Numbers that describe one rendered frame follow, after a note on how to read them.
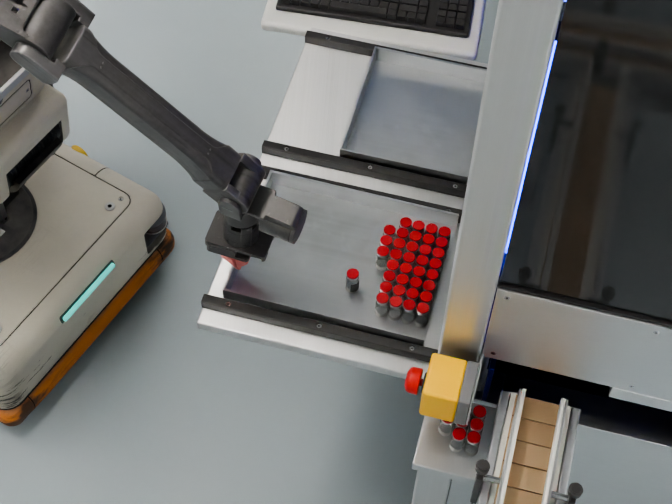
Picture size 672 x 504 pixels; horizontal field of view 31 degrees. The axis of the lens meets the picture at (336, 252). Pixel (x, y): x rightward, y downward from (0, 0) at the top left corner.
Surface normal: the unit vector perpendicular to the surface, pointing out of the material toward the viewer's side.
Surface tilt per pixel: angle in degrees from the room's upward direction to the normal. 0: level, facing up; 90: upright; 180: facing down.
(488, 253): 90
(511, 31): 90
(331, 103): 0
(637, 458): 90
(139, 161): 0
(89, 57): 53
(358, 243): 0
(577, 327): 90
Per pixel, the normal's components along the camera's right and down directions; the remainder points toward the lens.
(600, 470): -0.26, 0.80
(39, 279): 0.02, -0.56
